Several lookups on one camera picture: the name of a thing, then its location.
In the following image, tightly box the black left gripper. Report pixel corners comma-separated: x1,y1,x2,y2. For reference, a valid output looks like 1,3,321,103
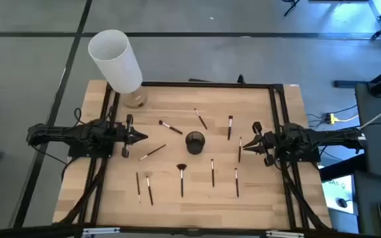
115,114,149,159

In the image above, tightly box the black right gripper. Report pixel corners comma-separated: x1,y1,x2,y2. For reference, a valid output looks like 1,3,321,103
242,121,279,167

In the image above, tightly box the flat head makeup brush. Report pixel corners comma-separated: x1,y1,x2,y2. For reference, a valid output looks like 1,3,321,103
227,115,234,141

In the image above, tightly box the round head makeup brush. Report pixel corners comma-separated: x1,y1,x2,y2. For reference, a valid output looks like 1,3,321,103
158,120,184,136

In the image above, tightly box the black mesh brush cup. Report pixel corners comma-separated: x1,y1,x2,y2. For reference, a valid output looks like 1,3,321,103
185,131,206,155

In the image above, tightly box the fan makeup brush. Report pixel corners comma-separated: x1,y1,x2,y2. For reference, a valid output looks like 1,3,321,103
176,163,188,198

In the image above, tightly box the white shade table lamp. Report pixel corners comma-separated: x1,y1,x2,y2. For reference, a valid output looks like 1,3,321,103
87,29,148,109

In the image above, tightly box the black floor bar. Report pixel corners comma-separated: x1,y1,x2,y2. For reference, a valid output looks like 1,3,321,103
318,153,367,182

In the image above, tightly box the white mouse pad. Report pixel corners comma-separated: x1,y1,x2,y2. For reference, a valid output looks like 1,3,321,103
321,174,356,215

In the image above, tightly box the dark desk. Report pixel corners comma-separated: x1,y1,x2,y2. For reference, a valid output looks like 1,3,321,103
354,170,381,238

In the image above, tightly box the black chair leg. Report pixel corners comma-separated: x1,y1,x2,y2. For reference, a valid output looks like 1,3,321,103
282,0,301,17

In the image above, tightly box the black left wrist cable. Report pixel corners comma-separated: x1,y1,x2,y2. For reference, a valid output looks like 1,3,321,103
73,107,83,126

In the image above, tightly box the black aluminium table frame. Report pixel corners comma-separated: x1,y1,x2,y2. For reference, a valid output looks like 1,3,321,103
53,81,335,232

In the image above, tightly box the silver aluminium bracket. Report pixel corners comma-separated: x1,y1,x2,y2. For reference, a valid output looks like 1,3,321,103
265,230,306,238
82,227,121,236

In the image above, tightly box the black floor cable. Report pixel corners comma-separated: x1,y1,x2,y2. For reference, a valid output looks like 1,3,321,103
306,104,359,130

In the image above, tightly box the yellow cable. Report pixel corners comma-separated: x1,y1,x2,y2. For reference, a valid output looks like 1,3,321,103
337,114,360,122

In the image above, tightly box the black front rail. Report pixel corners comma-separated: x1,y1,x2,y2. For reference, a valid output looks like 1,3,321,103
0,223,381,238

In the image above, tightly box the white cable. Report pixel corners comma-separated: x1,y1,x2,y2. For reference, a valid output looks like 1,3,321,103
359,99,381,130

